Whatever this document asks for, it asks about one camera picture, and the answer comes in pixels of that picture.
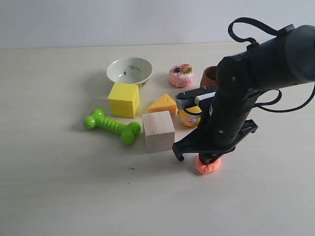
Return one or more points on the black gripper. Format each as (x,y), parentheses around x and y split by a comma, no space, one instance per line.
(211,146)

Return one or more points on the orange play dough ball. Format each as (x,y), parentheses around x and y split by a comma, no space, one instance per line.
(206,169)

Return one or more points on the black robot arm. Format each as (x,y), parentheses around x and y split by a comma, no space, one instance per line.
(286,60)

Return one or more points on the yellow lemon with sticker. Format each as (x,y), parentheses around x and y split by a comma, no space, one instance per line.
(188,119)

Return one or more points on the light wooden cube block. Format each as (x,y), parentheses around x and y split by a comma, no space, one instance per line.
(159,131)

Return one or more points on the orange cheese wedge toy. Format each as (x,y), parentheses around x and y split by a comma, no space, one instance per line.
(164,103)

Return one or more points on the green bone dog toy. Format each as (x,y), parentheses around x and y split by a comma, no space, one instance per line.
(127,133)

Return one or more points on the brown wooden cup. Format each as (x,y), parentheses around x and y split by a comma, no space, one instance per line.
(209,77)

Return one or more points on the pink toy cake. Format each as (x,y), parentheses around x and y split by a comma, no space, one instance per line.
(181,75)

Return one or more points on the yellow cube block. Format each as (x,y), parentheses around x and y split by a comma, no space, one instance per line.
(124,100)

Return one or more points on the white ceramic bowl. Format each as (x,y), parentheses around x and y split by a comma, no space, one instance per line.
(130,70)

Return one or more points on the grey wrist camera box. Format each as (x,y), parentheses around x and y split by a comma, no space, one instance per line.
(190,98)

